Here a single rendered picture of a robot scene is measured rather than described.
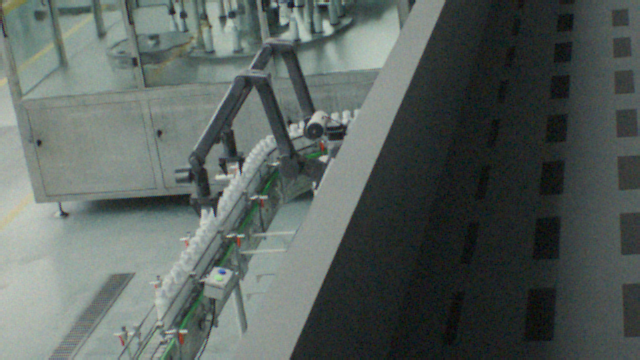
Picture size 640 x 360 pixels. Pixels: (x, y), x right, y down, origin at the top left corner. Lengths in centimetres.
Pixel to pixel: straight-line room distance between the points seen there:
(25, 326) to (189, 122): 190
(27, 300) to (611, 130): 811
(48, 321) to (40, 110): 187
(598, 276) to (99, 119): 901
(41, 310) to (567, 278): 801
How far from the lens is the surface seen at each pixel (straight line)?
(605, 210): 42
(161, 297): 532
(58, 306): 836
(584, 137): 49
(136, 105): 924
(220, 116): 524
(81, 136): 945
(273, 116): 519
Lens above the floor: 326
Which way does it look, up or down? 20 degrees down
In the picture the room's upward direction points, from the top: 9 degrees counter-clockwise
